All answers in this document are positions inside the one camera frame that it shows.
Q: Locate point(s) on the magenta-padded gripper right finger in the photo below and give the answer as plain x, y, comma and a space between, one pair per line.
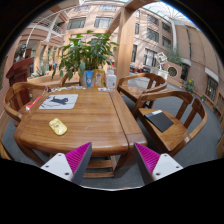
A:
163, 165

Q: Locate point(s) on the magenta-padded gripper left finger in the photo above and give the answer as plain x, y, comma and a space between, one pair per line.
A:
60, 165

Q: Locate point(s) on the yellow translucent computer mouse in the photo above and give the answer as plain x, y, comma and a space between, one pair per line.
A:
58, 126

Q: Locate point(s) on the grey cat-print mouse pad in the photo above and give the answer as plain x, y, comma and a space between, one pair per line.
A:
60, 101

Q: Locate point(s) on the wooden armchair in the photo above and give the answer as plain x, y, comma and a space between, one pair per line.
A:
133, 91
15, 100
173, 136
64, 80

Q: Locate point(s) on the black notebook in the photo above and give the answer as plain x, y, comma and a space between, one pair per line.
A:
160, 120

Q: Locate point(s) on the yellow flowering potted plant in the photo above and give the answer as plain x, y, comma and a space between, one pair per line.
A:
190, 86

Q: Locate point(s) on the small white packet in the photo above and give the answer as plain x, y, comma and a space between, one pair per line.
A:
102, 89

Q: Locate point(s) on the blue squeeze tube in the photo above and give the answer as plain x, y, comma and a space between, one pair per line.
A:
89, 79

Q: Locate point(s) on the spiky green agave plant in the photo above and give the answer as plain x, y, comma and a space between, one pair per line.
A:
42, 71

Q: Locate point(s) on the yellow liquid bottle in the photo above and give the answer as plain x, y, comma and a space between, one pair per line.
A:
99, 78

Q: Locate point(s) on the white pump bottle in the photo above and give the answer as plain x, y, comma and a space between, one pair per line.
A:
111, 81

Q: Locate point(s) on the dark red wooden lectern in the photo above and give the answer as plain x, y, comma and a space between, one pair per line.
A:
20, 71

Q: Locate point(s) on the white metal sculpture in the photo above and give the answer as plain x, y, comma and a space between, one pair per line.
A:
161, 60

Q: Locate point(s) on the leafy green potted plant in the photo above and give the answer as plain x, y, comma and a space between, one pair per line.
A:
85, 50

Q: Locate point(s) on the dark bust statue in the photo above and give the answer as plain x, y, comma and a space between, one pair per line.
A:
20, 52

